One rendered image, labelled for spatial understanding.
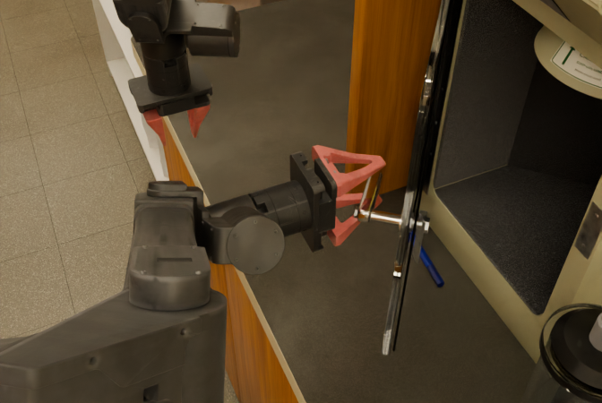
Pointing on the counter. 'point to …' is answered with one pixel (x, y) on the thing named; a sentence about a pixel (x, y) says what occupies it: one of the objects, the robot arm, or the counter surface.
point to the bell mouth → (568, 64)
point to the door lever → (365, 212)
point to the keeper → (589, 231)
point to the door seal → (427, 150)
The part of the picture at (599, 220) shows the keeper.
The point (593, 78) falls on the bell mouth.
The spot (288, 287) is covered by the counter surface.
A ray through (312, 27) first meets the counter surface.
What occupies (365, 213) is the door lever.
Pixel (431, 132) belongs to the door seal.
